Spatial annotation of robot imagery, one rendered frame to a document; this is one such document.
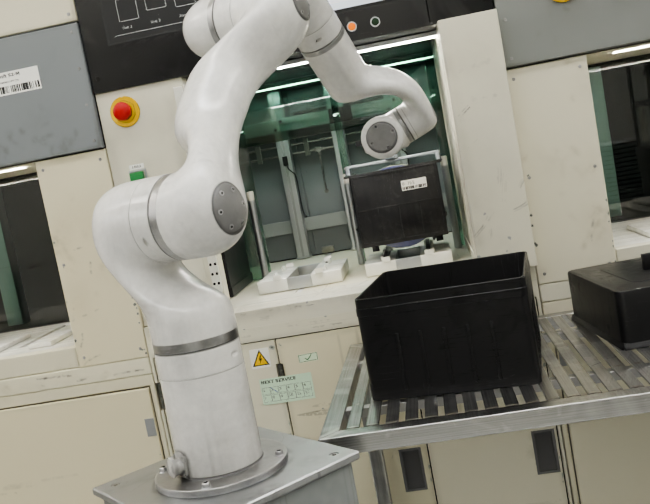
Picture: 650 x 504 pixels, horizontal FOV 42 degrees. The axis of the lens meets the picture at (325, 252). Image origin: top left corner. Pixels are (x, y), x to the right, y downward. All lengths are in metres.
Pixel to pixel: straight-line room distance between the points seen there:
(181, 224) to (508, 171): 0.87
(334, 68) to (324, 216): 1.21
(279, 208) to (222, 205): 1.67
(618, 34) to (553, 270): 0.50
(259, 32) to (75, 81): 0.74
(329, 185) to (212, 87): 1.52
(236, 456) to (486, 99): 0.94
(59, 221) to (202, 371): 0.92
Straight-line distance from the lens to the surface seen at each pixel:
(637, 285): 1.51
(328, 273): 2.04
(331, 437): 1.27
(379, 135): 1.65
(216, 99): 1.23
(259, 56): 1.30
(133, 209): 1.14
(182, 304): 1.13
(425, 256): 2.02
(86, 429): 2.06
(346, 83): 1.58
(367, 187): 2.01
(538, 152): 1.83
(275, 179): 2.75
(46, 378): 2.07
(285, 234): 2.74
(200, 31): 1.40
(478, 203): 1.77
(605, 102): 2.31
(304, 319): 1.86
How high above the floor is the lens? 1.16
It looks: 6 degrees down
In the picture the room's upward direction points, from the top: 11 degrees counter-clockwise
